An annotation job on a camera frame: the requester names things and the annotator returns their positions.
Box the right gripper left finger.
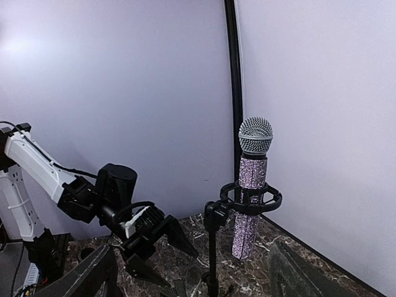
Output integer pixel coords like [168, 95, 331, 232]
[40, 244, 124, 297]

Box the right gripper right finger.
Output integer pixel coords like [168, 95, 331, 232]
[267, 239, 381, 296]

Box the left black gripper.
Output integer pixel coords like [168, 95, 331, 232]
[111, 202, 199, 287]

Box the black tripod shock-mount stand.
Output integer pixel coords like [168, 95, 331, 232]
[201, 181, 283, 296]

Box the rhinestone silver-head microphone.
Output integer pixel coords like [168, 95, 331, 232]
[232, 116, 273, 261]

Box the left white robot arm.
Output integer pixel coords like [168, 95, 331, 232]
[1, 121, 198, 286]

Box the white slotted cable duct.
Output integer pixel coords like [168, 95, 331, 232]
[24, 263, 40, 286]

